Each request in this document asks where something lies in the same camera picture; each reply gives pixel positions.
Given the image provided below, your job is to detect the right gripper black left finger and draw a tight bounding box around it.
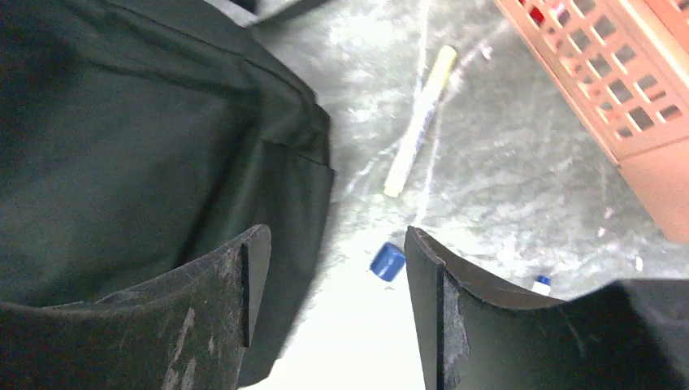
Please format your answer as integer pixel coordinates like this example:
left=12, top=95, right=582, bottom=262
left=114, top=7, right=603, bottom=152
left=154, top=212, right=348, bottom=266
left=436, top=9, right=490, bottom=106
left=1, top=225, right=271, bottom=389

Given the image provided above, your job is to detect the blue capped white pen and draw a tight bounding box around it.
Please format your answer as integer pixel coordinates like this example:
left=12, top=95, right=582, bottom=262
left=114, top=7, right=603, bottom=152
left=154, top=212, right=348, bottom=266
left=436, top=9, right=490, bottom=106
left=531, top=275, right=552, bottom=297

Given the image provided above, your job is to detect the thin white pen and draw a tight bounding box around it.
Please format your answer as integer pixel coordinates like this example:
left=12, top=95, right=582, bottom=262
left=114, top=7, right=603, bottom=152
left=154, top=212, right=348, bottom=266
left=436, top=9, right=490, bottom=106
left=383, top=45, right=457, bottom=197

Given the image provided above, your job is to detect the blue white marker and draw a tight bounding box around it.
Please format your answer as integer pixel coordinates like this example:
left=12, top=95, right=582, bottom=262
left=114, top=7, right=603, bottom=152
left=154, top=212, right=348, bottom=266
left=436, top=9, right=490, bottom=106
left=369, top=242, right=406, bottom=282

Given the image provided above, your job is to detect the orange plastic file organizer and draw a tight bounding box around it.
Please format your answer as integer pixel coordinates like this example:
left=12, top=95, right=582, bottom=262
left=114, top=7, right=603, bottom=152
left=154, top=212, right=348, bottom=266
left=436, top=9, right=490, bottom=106
left=497, top=0, right=688, bottom=243

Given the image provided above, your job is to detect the black student backpack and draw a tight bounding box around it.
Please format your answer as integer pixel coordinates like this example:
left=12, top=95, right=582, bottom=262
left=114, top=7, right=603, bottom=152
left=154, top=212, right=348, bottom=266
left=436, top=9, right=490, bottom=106
left=1, top=1, right=334, bottom=389

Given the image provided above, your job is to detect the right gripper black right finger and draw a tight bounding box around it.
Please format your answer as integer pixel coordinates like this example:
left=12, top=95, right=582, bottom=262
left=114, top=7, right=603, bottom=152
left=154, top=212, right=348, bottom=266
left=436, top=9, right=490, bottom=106
left=405, top=227, right=688, bottom=389

